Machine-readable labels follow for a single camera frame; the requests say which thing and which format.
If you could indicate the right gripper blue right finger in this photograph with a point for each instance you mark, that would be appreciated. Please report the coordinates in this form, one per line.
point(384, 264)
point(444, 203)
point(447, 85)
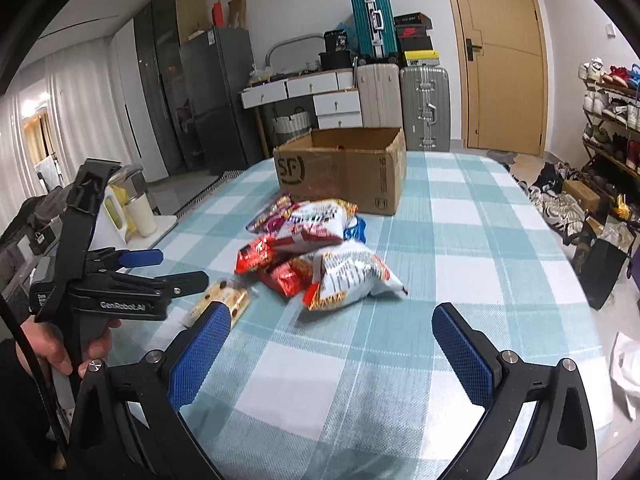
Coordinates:
point(470, 354)

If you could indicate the white orange chip bag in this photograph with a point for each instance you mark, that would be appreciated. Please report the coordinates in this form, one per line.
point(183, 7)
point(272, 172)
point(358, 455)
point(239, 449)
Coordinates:
point(314, 225)

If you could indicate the SF cardboard box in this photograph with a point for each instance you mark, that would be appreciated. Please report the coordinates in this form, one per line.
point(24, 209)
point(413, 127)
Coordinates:
point(364, 166)

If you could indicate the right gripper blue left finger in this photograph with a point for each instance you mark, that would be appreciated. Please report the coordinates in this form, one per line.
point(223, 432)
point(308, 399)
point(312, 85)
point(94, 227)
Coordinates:
point(193, 352)

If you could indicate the teal hard suitcase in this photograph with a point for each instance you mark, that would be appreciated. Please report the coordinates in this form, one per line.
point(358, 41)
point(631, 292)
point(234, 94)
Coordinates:
point(375, 29)

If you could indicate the white red chip bag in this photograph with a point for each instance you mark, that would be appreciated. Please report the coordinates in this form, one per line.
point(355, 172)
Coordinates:
point(346, 273)

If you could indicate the blue snack packet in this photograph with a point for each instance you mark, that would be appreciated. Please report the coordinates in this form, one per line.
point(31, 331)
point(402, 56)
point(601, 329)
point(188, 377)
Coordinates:
point(355, 230)

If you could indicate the person's left hand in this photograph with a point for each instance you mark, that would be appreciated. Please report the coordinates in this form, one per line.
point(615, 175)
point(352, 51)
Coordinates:
point(49, 349)

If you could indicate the white drawer desk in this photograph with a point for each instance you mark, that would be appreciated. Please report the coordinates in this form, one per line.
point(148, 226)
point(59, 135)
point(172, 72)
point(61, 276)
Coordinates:
point(334, 94)

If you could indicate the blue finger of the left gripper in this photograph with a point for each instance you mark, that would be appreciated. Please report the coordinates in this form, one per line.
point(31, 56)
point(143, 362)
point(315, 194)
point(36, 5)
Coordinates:
point(180, 284)
point(139, 258)

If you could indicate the teal checked tablecloth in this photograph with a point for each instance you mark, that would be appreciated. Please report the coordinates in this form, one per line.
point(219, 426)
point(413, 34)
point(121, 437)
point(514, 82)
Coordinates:
point(365, 392)

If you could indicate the wooden shoe rack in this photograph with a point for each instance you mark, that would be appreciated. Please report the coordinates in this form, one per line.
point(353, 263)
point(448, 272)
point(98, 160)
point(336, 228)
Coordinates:
point(611, 108)

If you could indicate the beige nougat cracker packet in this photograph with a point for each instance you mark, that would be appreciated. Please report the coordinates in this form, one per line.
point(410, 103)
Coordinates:
point(230, 293)

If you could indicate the dark grey refrigerator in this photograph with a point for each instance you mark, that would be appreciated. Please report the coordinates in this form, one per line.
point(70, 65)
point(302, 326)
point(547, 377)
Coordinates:
point(216, 66)

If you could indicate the stacked shoe boxes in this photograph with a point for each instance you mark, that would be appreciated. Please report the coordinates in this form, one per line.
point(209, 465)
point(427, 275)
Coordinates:
point(412, 34)

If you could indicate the white electric kettle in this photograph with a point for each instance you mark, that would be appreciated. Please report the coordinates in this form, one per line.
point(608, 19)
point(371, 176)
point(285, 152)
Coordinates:
point(114, 226)

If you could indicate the cream thermos cup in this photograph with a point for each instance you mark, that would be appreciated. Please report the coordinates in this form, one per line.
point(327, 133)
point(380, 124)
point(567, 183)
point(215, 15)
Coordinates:
point(141, 214)

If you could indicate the small cardboard box on floor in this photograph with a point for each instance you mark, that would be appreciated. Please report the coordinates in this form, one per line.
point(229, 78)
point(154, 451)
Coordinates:
point(583, 194)

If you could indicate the purple candy bag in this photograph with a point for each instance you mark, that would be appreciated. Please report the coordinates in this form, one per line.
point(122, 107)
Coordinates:
point(272, 216)

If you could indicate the woven laundry basket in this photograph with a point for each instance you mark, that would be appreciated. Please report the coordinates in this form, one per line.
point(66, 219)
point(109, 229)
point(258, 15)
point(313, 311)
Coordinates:
point(288, 127)

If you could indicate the beige hard suitcase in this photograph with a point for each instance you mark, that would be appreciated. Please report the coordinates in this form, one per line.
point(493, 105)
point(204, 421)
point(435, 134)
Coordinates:
point(379, 94)

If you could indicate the wooden door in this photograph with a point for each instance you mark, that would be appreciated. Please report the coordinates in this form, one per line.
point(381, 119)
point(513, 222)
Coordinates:
point(503, 74)

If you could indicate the black paper bag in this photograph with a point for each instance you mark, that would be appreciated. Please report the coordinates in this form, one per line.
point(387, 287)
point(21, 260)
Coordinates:
point(597, 262)

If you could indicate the silver aluminium suitcase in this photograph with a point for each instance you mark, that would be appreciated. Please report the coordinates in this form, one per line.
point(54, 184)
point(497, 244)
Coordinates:
point(425, 95)

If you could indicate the red dark snack packet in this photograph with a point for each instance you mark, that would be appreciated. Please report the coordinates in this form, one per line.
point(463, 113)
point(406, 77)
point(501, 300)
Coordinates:
point(290, 276)

